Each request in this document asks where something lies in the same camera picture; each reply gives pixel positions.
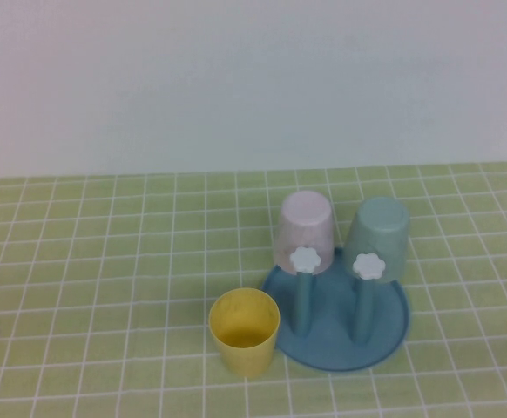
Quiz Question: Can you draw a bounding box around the green checkered tablecloth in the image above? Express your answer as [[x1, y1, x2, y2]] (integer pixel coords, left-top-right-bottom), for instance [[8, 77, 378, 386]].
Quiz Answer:
[[0, 159, 507, 418]]

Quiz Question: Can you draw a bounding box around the pale pink plastic cup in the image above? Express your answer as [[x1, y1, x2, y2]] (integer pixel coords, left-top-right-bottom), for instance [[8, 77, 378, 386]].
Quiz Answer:
[[272, 190, 335, 276]]

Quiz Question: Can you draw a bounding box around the yellow plastic cup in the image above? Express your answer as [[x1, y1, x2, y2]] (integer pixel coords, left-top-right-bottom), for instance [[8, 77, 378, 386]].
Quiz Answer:
[[208, 287, 281, 378]]

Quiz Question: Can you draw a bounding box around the blue cup stand with pegs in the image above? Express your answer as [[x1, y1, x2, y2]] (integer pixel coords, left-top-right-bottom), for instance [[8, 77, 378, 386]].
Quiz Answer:
[[260, 246, 411, 373]]

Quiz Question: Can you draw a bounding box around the pale teal plastic cup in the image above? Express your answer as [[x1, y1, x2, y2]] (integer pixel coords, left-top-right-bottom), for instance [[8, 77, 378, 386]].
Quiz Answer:
[[342, 195, 411, 285]]

